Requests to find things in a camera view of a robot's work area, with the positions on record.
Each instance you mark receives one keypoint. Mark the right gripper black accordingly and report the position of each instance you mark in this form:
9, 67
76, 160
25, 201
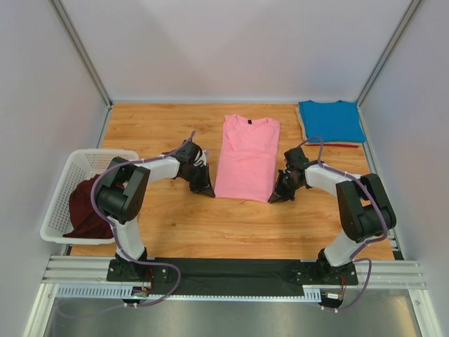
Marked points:
285, 181

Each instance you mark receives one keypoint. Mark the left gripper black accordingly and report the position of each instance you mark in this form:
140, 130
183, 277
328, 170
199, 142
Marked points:
198, 176

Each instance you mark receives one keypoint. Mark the pink t shirt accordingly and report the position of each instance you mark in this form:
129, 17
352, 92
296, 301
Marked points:
247, 163

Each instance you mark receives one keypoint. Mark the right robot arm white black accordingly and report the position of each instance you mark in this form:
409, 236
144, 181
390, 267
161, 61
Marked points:
366, 214

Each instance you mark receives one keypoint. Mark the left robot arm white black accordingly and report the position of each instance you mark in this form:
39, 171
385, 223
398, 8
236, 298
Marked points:
118, 194

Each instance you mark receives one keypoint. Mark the blue folded t shirt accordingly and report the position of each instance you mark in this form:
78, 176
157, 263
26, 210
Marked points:
336, 122

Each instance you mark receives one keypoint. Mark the dark red t shirt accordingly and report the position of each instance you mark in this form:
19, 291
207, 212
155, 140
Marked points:
85, 221

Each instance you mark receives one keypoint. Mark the white plastic laundry basket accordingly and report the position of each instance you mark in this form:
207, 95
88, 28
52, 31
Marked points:
81, 165

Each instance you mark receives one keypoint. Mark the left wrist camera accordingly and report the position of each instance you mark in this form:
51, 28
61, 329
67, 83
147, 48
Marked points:
201, 158

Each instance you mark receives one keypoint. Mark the aluminium front rail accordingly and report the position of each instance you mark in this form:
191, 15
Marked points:
86, 277

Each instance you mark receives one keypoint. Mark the right aluminium frame post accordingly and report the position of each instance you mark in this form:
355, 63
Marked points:
410, 12

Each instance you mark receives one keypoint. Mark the aluminium frame post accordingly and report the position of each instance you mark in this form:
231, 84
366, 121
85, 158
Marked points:
410, 12
71, 32

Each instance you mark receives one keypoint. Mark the left aluminium frame post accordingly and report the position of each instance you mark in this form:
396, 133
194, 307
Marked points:
71, 32

